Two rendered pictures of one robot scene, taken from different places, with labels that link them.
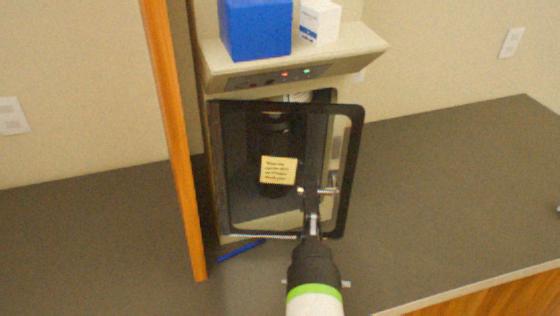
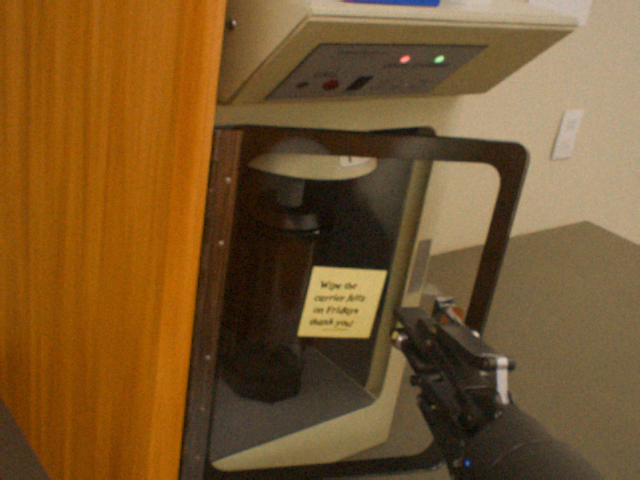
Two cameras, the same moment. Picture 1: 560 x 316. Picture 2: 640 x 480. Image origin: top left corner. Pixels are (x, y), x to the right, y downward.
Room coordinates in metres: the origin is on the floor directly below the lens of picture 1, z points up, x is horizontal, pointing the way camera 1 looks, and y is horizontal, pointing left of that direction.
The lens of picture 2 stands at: (0.07, 0.29, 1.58)
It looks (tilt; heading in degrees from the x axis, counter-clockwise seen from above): 24 degrees down; 338
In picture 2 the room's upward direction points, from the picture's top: 10 degrees clockwise
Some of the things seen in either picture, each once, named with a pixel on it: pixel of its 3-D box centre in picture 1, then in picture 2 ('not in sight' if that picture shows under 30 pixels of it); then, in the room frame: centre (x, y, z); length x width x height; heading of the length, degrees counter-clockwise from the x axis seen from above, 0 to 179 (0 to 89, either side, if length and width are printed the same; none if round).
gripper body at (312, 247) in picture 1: (311, 249); (497, 443); (0.49, -0.06, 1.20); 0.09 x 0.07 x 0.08; 0
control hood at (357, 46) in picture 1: (292, 68); (406, 55); (0.70, -0.02, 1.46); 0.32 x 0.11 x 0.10; 110
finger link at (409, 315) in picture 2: (309, 186); (421, 328); (0.65, -0.06, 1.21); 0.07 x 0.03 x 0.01; 0
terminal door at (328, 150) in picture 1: (285, 178); (351, 324); (0.70, -0.01, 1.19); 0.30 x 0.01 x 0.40; 89
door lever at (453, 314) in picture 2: (318, 186); (431, 330); (0.67, -0.08, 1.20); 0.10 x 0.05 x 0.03; 89
